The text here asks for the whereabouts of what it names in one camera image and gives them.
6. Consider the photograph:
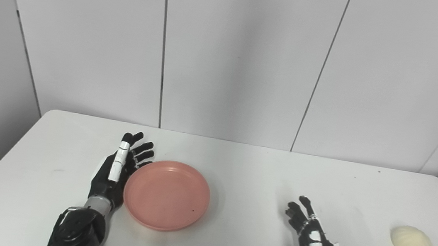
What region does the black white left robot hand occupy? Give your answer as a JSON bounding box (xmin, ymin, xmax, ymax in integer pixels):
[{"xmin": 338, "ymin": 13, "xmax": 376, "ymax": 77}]
[{"xmin": 87, "ymin": 127, "xmax": 157, "ymax": 215}]

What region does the pink round plate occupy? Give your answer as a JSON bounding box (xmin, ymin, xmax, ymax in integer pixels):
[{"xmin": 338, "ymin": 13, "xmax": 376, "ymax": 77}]
[{"xmin": 119, "ymin": 155, "xmax": 214, "ymax": 237}]

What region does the cream steamed bun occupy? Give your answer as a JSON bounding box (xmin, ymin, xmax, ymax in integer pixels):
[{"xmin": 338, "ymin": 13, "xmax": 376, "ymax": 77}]
[{"xmin": 389, "ymin": 224, "xmax": 435, "ymax": 246}]

